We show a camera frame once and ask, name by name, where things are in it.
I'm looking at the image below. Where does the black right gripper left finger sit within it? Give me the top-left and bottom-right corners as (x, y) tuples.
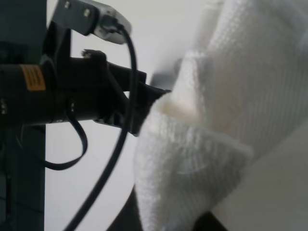
(107, 190), (142, 231)

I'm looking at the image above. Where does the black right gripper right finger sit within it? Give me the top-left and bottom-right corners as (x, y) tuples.
(193, 212), (227, 231)

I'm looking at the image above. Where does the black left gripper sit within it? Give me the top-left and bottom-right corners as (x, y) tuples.
(41, 22), (171, 137)

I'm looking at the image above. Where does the white towel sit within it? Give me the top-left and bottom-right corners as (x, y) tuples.
(134, 0), (308, 231)

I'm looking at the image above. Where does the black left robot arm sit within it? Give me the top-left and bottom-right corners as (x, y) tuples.
(0, 22), (131, 129)

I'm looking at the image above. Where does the black left camera cable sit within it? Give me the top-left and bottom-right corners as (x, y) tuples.
(64, 23), (138, 231)

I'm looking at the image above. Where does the black left arm flat cable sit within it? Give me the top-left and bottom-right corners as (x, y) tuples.
(43, 105), (89, 171)

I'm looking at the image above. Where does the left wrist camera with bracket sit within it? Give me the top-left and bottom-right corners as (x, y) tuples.
(51, 0), (132, 45)

